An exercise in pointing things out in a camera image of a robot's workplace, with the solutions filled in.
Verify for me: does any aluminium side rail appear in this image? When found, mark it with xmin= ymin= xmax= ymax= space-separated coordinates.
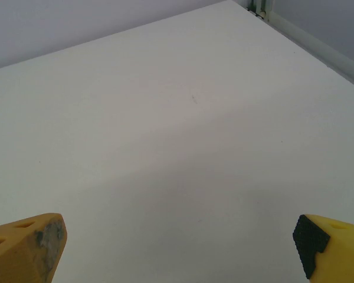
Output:
xmin=265 ymin=7 xmax=354 ymax=94

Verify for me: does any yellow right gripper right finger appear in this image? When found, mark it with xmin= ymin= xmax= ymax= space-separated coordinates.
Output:
xmin=292 ymin=214 xmax=354 ymax=283

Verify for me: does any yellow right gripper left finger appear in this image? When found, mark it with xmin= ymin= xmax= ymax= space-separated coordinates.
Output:
xmin=0 ymin=212 xmax=67 ymax=283

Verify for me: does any aluminium frame post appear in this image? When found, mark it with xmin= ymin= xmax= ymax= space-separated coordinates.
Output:
xmin=247 ymin=0 xmax=268 ymax=20

